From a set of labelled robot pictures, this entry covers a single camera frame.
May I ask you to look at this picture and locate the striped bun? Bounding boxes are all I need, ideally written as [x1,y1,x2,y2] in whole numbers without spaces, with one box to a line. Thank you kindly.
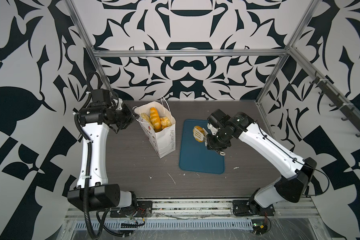
[192,125,207,144]

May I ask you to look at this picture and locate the metal tongs white tips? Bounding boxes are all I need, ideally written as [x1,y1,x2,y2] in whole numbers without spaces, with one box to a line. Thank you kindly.
[193,127,226,157]

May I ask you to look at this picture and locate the small striped bread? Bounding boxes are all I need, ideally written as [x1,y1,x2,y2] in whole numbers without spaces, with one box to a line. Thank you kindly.
[141,113,155,129]

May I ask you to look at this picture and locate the croissant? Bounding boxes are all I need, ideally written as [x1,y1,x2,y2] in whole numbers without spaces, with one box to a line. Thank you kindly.
[150,107,162,132]

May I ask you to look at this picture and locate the round flaky pastry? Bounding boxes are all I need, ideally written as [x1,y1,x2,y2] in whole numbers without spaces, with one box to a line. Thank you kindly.
[160,117,172,130]

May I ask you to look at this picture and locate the white paper bag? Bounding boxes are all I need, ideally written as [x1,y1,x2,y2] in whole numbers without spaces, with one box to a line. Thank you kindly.
[133,97,176,158]

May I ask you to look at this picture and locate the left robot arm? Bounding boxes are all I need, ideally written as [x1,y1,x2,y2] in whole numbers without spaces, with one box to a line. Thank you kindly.
[68,104,137,212]

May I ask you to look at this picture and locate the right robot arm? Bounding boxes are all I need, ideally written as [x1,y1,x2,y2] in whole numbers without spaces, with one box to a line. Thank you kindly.
[206,109,317,211]

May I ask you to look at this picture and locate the teal tray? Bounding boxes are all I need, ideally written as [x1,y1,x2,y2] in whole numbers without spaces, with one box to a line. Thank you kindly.
[179,119,225,174]

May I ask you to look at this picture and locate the small circuit board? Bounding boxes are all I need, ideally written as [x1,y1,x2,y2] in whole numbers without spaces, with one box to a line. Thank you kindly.
[252,218,272,236]

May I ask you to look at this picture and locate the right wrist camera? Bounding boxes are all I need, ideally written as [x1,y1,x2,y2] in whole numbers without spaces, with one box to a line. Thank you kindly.
[207,109,231,135]

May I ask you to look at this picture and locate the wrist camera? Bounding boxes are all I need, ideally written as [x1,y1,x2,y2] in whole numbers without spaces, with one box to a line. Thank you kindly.
[207,109,231,135]
[89,89,123,110]

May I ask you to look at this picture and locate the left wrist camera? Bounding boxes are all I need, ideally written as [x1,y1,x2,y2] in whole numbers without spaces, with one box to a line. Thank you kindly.
[89,89,123,110]

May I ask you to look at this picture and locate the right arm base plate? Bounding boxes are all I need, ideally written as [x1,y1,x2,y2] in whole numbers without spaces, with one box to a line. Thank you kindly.
[232,200,275,217]

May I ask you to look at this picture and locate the left black corrugated cable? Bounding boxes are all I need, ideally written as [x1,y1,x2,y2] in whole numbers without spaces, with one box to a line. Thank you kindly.
[73,71,145,240]

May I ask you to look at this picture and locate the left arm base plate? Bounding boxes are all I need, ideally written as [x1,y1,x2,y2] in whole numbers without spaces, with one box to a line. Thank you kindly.
[110,200,153,218]

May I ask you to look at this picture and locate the wall hook rail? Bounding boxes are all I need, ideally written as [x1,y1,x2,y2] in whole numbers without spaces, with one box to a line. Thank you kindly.
[310,71,360,138]

